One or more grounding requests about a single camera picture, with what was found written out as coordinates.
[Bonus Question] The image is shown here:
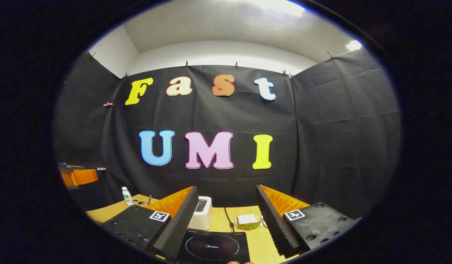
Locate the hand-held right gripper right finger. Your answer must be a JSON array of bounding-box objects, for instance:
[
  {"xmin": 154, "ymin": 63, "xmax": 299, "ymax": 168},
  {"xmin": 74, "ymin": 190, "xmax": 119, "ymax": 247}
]
[{"xmin": 256, "ymin": 184, "xmax": 358, "ymax": 258}]

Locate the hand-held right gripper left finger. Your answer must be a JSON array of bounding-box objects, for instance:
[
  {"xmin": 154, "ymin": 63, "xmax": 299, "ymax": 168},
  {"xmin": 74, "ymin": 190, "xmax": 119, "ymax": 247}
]
[{"xmin": 101, "ymin": 186, "xmax": 199, "ymax": 259}]

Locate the black induction cooktop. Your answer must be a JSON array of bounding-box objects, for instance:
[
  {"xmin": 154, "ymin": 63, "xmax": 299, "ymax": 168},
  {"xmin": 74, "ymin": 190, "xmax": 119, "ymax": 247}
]
[{"xmin": 177, "ymin": 229, "xmax": 251, "ymax": 264}]

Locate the sandwich on white plate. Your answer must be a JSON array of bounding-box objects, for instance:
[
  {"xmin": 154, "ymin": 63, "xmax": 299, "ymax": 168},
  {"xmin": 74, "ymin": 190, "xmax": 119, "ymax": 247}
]
[{"xmin": 235, "ymin": 214, "xmax": 263, "ymax": 231}]

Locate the white toaster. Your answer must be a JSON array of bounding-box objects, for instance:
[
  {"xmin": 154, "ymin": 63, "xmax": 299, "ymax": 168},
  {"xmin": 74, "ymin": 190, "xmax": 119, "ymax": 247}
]
[{"xmin": 188, "ymin": 196, "xmax": 213, "ymax": 231}]

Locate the white bottle with green label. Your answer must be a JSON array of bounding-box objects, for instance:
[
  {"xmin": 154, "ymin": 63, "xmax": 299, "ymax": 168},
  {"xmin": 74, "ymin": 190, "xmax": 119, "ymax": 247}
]
[{"xmin": 122, "ymin": 187, "xmax": 134, "ymax": 207}]

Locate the black power cable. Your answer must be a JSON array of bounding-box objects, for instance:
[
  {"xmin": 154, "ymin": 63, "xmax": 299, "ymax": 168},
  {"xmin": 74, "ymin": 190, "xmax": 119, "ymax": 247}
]
[{"xmin": 224, "ymin": 207, "xmax": 235, "ymax": 229}]

